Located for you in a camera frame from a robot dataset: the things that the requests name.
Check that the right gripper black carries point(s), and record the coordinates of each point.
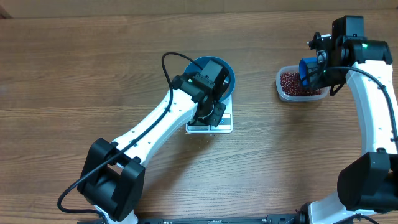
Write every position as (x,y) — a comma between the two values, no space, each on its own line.
(315,81)

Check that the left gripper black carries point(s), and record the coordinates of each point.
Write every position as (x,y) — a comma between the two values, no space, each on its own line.
(215,119)

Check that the blue plastic scoop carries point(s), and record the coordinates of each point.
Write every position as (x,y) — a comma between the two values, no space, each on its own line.
(307,67)

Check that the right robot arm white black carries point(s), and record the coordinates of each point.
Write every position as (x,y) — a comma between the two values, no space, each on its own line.
(347,57)

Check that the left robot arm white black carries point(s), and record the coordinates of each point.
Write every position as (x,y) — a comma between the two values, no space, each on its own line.
(113,173)

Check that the white kitchen scale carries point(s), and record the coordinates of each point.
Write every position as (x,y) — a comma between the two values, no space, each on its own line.
(225,126)

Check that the blue bowl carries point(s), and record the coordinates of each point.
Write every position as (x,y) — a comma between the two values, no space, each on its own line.
(231,79)

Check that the red beans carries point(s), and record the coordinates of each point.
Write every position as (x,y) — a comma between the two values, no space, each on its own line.
(291,85)

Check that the clear plastic container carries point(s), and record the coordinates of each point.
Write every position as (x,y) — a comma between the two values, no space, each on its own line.
(296,99)

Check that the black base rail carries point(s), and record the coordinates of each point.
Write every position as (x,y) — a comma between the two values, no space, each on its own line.
(297,218)

